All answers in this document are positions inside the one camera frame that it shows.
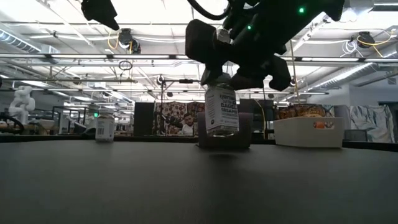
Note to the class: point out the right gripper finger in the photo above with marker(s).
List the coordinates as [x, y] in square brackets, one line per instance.
[202, 43]
[267, 76]

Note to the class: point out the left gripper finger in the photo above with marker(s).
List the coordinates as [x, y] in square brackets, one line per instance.
[99, 11]

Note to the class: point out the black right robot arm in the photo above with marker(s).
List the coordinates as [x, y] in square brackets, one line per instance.
[311, 12]

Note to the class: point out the long ceiling light strip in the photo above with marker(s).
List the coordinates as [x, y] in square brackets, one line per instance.
[342, 59]
[93, 56]

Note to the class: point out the grey translucent plastic bin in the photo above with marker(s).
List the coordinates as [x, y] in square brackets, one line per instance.
[245, 133]

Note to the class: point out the red patterned cloth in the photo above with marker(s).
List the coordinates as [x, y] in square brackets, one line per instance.
[196, 107]

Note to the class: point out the teal patterned cloth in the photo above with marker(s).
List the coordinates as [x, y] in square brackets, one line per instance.
[329, 110]

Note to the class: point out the black metal stand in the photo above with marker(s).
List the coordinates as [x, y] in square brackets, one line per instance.
[161, 102]

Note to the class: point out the horizontal ceiling pipe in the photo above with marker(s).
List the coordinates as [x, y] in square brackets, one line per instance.
[77, 80]

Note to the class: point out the cream dotted cloth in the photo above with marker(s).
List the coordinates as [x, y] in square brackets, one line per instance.
[171, 112]

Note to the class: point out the grey board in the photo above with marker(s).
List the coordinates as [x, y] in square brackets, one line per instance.
[342, 110]

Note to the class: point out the person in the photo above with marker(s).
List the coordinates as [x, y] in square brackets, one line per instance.
[187, 124]

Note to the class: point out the black upright panel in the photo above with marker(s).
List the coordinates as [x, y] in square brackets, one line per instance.
[144, 119]

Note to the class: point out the dark box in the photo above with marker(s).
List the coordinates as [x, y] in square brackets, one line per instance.
[356, 135]

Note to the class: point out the blue white patterned cloth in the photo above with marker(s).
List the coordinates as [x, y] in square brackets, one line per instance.
[373, 121]

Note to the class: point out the white robot figure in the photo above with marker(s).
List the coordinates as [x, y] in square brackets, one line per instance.
[20, 105]

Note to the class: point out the black curved tube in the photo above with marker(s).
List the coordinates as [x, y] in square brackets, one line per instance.
[18, 123]

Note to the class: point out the ribbed ceiling air duct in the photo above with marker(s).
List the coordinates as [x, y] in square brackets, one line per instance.
[342, 76]
[18, 42]

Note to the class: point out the black metal frame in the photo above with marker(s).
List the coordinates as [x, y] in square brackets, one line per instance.
[70, 107]

